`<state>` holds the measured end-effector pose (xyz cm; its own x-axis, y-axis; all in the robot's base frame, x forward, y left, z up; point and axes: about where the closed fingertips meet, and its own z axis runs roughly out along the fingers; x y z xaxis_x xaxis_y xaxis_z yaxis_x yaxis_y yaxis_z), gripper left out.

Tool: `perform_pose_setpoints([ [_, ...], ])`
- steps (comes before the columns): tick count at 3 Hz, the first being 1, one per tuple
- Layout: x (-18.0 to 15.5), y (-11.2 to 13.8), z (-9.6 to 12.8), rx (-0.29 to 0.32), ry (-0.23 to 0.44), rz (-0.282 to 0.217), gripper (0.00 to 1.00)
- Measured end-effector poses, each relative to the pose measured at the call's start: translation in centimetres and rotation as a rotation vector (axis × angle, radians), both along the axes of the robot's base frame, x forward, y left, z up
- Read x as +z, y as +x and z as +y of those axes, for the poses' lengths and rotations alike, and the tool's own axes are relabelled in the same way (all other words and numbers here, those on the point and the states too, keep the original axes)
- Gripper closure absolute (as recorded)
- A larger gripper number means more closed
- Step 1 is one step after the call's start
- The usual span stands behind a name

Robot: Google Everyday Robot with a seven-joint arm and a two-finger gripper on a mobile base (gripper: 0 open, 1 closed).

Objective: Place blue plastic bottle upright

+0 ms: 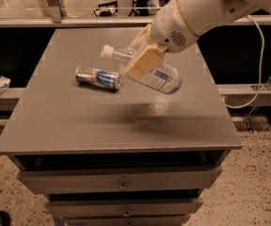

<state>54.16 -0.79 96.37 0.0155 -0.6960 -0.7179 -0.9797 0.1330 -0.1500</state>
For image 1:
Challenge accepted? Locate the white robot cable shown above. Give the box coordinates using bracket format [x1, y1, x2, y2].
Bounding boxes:
[224, 14, 265, 110]

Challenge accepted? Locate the black shoe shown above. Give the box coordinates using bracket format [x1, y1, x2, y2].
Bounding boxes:
[0, 211, 10, 226]

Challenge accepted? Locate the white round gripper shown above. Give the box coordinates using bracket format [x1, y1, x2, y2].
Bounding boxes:
[125, 0, 198, 79]

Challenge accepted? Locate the middle grey drawer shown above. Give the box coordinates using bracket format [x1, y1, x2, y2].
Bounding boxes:
[45, 198, 203, 218]

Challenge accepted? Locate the grey drawer cabinet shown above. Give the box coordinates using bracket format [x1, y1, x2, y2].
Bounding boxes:
[0, 26, 244, 226]

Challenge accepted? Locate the grey metal railing frame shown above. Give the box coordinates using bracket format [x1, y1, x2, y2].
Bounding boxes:
[0, 0, 271, 36]

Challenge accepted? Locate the blue red energy drink can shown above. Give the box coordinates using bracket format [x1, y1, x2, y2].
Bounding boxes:
[75, 67, 121, 90]

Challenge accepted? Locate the top grey drawer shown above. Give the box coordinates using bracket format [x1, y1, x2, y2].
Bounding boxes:
[17, 166, 222, 195]

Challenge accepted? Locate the grey drawer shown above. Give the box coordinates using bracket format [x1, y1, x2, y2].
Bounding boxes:
[45, 198, 203, 218]
[17, 166, 222, 195]
[65, 216, 190, 226]

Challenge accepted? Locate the clear blue-label plastic bottle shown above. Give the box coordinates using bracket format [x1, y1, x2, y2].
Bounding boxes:
[101, 44, 183, 94]

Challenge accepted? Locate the black office chair base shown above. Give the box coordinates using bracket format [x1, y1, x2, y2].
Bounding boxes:
[94, 0, 160, 17]

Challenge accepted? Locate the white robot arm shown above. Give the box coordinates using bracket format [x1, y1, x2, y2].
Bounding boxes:
[125, 0, 271, 79]

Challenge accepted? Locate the bottom grey drawer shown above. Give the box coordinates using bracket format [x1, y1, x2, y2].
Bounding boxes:
[65, 216, 190, 226]

